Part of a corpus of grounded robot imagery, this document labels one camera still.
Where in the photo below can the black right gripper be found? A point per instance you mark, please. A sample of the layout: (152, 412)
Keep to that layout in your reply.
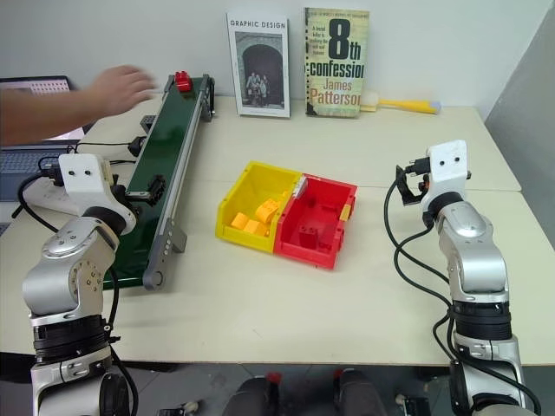
(419, 178)

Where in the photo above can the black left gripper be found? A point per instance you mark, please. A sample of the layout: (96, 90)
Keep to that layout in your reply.
(122, 193)

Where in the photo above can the red toy block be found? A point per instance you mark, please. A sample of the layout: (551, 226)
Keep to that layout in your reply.
(183, 82)
(326, 245)
(307, 237)

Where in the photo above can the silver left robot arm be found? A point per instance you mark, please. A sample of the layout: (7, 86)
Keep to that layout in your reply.
(65, 268)

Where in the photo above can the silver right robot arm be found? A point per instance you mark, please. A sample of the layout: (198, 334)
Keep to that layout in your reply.
(477, 260)

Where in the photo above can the person's bare forearm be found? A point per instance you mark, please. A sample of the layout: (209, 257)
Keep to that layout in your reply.
(41, 115)

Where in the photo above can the green conveyor belt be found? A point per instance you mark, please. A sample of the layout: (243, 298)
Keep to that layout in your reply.
(173, 143)

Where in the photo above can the person's bare hand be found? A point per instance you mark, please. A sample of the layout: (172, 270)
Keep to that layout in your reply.
(119, 89)

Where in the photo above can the yellow brush with white sponge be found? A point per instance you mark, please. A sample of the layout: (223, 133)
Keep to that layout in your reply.
(403, 105)

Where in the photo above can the yellow plastic bin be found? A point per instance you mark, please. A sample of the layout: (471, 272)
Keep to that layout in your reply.
(243, 190)

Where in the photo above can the yellow toy block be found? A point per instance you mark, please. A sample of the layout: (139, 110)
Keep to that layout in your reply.
(238, 221)
(267, 210)
(255, 228)

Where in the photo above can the red plastic bin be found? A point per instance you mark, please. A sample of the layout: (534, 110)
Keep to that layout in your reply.
(321, 216)

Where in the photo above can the white power strip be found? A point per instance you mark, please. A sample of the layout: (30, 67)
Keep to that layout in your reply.
(41, 195)

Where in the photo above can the grey laptop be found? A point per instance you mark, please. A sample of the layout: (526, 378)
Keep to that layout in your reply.
(26, 160)

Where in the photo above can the white graphic design book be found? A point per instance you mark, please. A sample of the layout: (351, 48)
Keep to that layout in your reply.
(262, 65)

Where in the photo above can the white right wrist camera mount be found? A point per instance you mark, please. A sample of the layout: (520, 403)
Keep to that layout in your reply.
(448, 169)

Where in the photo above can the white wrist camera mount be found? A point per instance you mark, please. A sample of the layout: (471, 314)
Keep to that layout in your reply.
(448, 169)
(80, 175)

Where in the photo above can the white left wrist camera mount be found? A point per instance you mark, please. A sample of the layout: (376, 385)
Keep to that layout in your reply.
(80, 175)

